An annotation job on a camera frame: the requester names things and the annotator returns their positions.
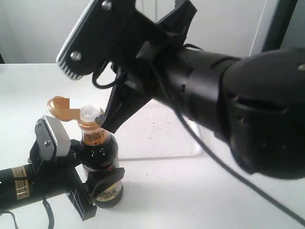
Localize white plastic tray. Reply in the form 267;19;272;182
115;101;203;161

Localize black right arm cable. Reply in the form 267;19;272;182
91;59;305;227

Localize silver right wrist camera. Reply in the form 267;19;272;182
56;0;136;80

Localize white cabinet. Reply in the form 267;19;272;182
0;0;277;63

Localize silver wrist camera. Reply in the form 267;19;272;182
56;0;136;80
35;115;71;161

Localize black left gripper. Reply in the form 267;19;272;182
28;139;125;220

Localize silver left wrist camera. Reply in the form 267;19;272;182
35;115;71;161

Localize dark vertical post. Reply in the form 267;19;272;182
260;0;298;52

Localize dark soy sauce bottle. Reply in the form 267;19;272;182
47;96;124;208

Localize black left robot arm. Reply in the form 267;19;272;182
0;140;125;221

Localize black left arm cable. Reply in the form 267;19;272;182
0;199;55;229

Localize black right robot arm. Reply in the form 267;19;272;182
96;0;305;179

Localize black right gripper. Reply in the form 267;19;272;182
109;0;197;105

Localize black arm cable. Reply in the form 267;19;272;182
91;59;305;227
0;199;55;229

